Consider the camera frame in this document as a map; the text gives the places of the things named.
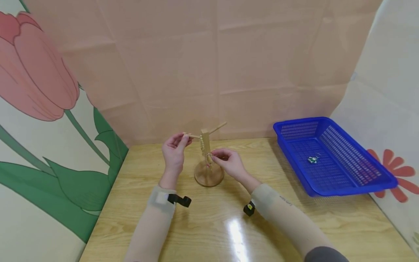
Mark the person's right fingers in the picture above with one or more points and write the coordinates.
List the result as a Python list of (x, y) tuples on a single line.
[(229, 155)]

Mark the person's right forearm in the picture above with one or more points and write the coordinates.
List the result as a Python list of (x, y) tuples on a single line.
[(288, 218)]

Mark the person's left thumb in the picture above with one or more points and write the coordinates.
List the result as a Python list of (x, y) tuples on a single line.
[(183, 145)]

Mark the person's left index finger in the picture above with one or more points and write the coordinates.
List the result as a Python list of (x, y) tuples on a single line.
[(183, 135)]

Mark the person's left fingers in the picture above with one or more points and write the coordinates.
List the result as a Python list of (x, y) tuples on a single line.
[(168, 142)]

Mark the person's left hand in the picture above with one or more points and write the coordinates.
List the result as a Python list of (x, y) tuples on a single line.
[(173, 154)]

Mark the black wrist band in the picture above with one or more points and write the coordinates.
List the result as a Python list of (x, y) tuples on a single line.
[(179, 199), (249, 208)]

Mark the blue plastic basket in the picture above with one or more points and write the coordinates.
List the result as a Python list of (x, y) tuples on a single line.
[(330, 154)]

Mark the person's right thumb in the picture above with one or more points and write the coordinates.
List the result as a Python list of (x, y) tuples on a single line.
[(218, 158)]

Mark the person's left forearm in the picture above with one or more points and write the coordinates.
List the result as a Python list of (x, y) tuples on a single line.
[(154, 222)]

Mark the small green trinket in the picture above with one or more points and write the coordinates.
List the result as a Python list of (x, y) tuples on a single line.
[(313, 159)]

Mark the person's right index finger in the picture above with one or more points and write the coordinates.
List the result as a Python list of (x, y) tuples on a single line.
[(219, 150)]

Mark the wooden jewellery stand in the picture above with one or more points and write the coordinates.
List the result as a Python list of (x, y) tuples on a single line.
[(208, 160)]

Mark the person's right hand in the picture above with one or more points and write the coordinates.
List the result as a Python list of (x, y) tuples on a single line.
[(232, 163)]

